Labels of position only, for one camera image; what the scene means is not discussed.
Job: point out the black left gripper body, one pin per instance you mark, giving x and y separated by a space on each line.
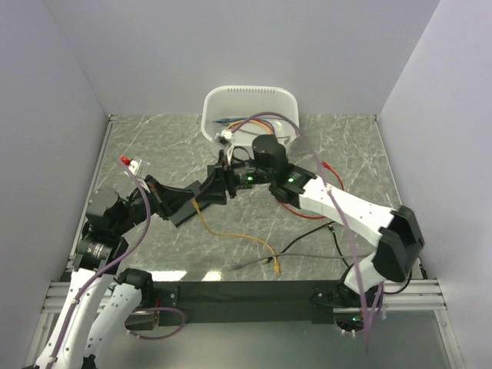
150 181

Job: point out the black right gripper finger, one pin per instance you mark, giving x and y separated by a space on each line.
225 175
208 196

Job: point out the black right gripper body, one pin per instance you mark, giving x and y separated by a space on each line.
248 174

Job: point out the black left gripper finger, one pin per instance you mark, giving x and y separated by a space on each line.
173 200
170 188

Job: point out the black network switch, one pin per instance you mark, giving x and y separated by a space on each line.
213 178
187 211

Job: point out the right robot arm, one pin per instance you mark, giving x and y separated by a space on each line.
394 233

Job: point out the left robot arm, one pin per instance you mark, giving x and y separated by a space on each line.
101 298

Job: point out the white plastic bin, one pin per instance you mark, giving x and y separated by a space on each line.
250 111

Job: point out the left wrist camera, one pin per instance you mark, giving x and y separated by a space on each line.
137 166

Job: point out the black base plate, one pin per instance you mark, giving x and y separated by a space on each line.
253 301

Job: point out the aluminium rail frame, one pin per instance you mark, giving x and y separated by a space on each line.
409 295

